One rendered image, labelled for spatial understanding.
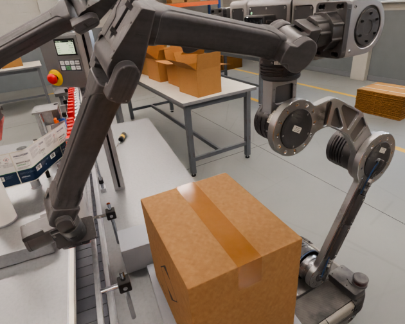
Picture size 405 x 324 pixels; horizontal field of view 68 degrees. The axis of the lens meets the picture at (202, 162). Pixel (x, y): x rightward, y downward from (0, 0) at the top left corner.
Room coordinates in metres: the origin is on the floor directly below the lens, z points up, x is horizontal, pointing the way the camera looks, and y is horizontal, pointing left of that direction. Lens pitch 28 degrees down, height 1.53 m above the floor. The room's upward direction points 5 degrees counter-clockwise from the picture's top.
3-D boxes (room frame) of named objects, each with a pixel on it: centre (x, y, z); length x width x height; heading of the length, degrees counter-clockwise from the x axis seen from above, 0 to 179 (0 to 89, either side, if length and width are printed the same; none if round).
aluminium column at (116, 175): (1.15, 0.38, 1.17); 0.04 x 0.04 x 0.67; 19
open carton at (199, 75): (2.91, -0.04, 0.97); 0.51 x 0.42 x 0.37; 122
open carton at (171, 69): (3.28, 0.10, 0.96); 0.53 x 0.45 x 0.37; 118
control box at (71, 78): (1.19, 0.46, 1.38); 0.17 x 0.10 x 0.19; 74
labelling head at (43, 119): (1.43, 0.73, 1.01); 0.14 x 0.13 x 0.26; 19
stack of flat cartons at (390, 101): (3.99, -2.65, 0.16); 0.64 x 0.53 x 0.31; 31
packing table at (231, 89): (3.70, 0.26, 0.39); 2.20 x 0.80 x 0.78; 27
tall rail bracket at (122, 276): (0.49, 0.23, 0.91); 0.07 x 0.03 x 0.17; 109
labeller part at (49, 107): (1.43, 0.73, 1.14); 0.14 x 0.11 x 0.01; 19
